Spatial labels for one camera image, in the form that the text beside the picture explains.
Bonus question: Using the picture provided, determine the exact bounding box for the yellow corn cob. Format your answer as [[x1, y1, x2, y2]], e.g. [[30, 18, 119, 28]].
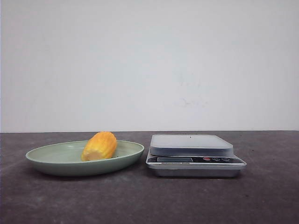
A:
[[81, 132, 117, 161]]

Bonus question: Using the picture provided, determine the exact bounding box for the light green plate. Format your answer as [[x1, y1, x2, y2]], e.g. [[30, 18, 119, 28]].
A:
[[25, 140, 144, 176]]

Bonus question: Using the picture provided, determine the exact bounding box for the silver digital kitchen scale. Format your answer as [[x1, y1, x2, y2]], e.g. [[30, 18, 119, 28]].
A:
[[146, 134, 247, 178]]

